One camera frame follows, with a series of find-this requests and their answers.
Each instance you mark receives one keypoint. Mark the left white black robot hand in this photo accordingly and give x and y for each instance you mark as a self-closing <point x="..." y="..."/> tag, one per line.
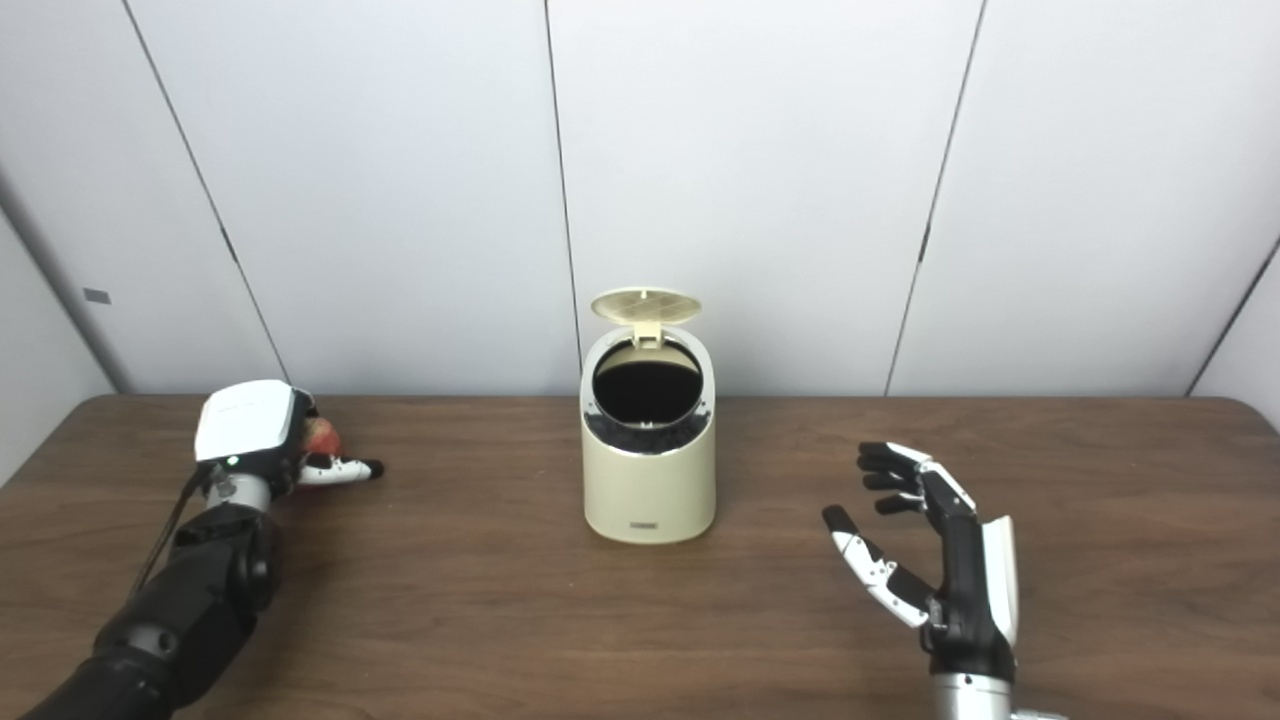
<point x="245" y="420"/>

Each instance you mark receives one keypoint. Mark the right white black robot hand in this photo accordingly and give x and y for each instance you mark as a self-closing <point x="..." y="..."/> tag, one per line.
<point x="965" y="600"/>

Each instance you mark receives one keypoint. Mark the red apple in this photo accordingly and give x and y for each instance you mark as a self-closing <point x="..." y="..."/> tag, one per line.
<point x="323" y="436"/>

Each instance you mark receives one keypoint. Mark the cream-colored round bin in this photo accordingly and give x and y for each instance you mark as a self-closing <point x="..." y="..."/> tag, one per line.
<point x="650" y="490"/>

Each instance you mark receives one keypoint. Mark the cream round bin lid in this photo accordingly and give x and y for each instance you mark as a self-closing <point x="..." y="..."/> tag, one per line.
<point x="645" y="305"/>

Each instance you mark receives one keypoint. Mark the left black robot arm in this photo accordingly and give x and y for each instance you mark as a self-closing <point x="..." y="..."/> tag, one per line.
<point x="190" y="600"/>

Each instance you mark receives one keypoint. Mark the small grey wall tag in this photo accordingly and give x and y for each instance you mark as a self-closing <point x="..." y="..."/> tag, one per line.
<point x="97" y="296"/>

